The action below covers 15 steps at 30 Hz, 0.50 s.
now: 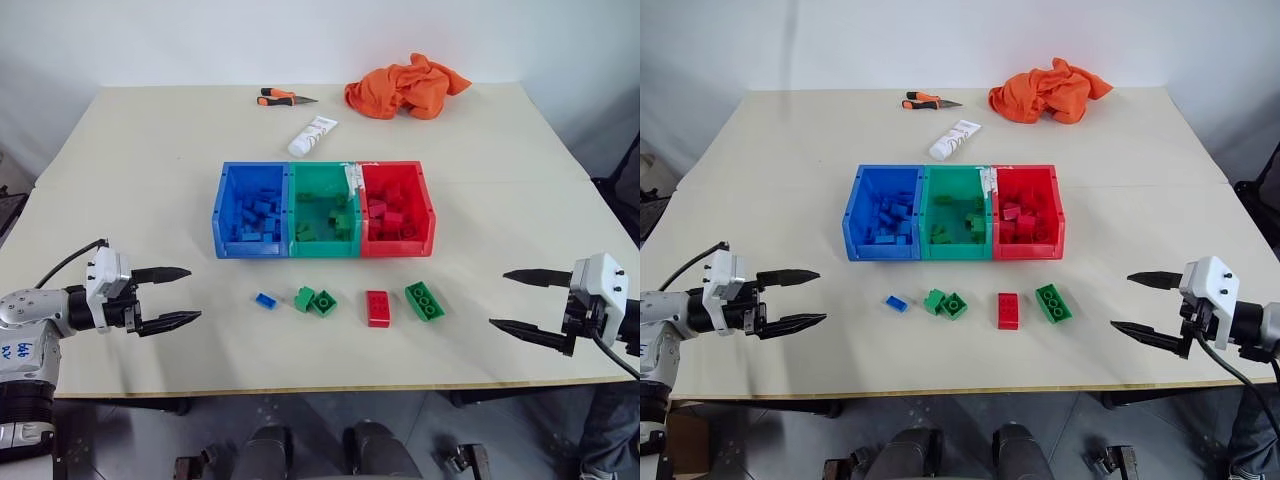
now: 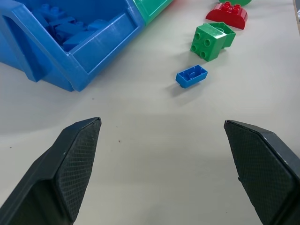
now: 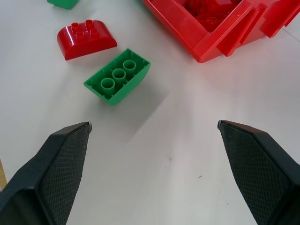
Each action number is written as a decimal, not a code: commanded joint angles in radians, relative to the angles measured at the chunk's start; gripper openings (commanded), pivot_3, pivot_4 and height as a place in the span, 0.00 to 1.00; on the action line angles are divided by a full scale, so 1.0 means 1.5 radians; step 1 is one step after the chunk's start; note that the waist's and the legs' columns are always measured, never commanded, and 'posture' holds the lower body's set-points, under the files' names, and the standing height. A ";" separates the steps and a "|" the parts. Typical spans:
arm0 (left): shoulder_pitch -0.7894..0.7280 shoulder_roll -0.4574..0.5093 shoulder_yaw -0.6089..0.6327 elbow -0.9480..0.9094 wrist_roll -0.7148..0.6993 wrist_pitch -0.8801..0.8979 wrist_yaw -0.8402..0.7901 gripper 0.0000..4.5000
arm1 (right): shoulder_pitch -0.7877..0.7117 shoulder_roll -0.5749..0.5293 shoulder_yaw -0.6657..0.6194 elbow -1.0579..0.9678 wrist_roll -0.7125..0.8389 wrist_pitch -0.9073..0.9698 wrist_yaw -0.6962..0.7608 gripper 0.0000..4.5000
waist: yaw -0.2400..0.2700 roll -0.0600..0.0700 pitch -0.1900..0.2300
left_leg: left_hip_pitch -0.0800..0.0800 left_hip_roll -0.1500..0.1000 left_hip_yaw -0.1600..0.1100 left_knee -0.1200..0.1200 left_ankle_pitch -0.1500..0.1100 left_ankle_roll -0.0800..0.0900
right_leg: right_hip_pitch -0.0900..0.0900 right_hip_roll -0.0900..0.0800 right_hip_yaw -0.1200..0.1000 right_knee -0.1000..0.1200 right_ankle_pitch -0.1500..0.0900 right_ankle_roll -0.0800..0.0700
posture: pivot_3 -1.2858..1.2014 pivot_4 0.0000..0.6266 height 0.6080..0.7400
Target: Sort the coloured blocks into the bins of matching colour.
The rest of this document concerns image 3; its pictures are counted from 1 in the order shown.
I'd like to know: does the red plastic bin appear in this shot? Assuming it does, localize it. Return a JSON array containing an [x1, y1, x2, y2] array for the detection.
[[140, 0, 300, 63]]

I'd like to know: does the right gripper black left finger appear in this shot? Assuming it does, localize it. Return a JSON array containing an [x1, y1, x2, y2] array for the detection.
[[0, 121, 93, 225]]

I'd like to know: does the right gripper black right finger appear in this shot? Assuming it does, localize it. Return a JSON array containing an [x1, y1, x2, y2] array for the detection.
[[217, 120, 300, 225]]

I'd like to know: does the red curved toy brick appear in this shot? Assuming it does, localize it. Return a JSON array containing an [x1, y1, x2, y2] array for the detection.
[[56, 19, 118, 61]]

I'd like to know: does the green curved toy brick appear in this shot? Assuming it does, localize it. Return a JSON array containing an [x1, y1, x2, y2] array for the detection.
[[83, 48, 151, 106]]

